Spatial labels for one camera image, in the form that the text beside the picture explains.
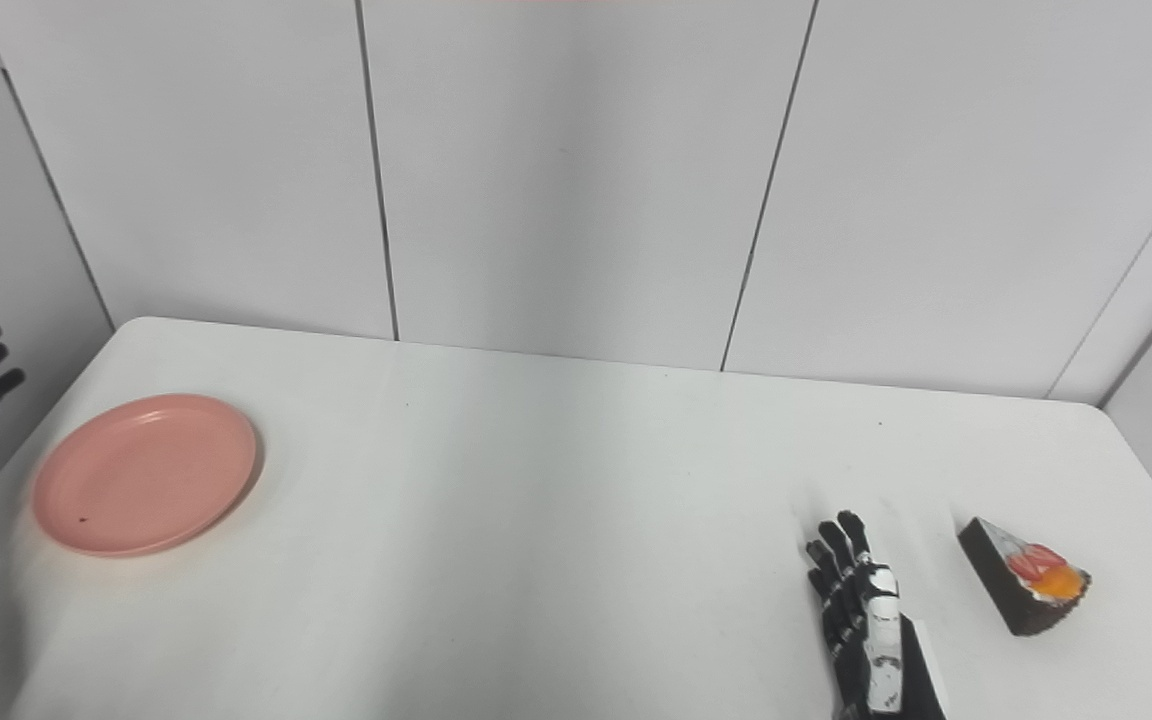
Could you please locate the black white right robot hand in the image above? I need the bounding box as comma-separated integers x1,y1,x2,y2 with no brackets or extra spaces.
804,511,948,720

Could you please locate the chocolate cake slice with fruit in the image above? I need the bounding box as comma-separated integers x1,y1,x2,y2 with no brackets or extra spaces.
957,517,1093,637

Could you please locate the pink round plate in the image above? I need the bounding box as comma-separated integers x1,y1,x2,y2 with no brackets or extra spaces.
32,393,260,558

